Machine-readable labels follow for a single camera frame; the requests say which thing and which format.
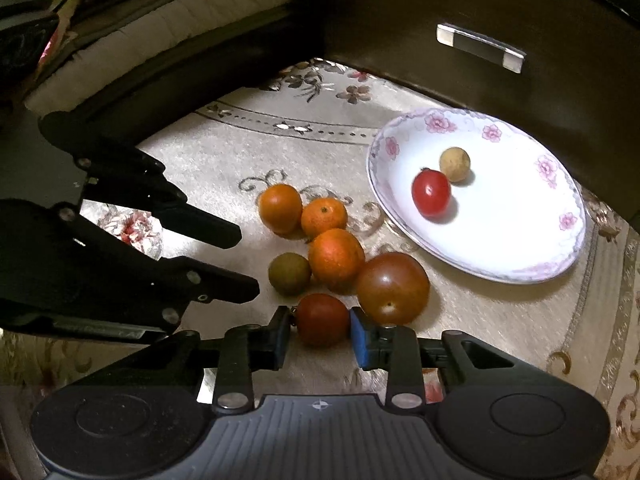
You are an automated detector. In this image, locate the dark wooden nightstand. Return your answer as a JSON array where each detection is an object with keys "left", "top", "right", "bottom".
[{"left": 280, "top": 0, "right": 640, "bottom": 233}]

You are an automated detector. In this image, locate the dark wooden bed frame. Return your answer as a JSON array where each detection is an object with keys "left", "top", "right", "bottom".
[{"left": 65, "top": 7, "right": 331, "bottom": 146}]

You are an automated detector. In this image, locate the white floral rim plate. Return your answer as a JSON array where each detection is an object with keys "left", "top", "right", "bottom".
[{"left": 367, "top": 107, "right": 587, "bottom": 285}]

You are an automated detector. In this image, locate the beige quilted mattress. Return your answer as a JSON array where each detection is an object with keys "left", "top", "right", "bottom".
[{"left": 24, "top": 0, "right": 301, "bottom": 113}]

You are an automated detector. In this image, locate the silver drawer handle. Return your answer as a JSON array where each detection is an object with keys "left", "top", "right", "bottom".
[{"left": 436, "top": 23, "right": 526, "bottom": 73}]

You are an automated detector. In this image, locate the large dark red tomato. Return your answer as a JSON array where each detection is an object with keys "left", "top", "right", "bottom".
[{"left": 356, "top": 252, "right": 431, "bottom": 327}]

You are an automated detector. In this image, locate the pink floral blanket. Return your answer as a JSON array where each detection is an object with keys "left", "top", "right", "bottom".
[{"left": 14, "top": 0, "right": 68, "bottom": 63}]

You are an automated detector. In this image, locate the greenish brown longan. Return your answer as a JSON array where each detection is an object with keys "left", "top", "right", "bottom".
[{"left": 268, "top": 252, "right": 312, "bottom": 297}]

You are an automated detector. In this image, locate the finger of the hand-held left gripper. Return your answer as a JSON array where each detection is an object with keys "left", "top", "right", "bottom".
[
  {"left": 50, "top": 204, "right": 262, "bottom": 335},
  {"left": 39, "top": 111, "right": 242, "bottom": 251}
]

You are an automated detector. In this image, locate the tan longan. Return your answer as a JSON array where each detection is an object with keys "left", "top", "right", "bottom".
[{"left": 439, "top": 146, "right": 472, "bottom": 183}]

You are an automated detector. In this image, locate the beige floral cloth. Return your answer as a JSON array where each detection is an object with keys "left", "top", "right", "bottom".
[{"left": 0, "top": 57, "right": 640, "bottom": 480}]

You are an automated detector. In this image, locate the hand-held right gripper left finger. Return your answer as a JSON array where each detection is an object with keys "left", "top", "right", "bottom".
[{"left": 85, "top": 305, "right": 297, "bottom": 413}]

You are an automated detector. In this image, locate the orange tangerine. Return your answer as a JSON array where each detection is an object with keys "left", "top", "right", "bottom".
[
  {"left": 300, "top": 197, "right": 349, "bottom": 239},
  {"left": 258, "top": 183, "right": 304, "bottom": 236},
  {"left": 307, "top": 228, "right": 366, "bottom": 295}
]

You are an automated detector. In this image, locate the small bright red tomato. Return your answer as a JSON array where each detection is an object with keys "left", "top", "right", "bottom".
[{"left": 411, "top": 168, "right": 452, "bottom": 219}]

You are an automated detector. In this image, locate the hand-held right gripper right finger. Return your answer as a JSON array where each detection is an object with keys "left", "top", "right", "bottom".
[{"left": 349, "top": 306, "right": 546, "bottom": 411}]

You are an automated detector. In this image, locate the small dark red tomato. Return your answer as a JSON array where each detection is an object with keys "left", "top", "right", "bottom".
[{"left": 295, "top": 293, "right": 351, "bottom": 348}]

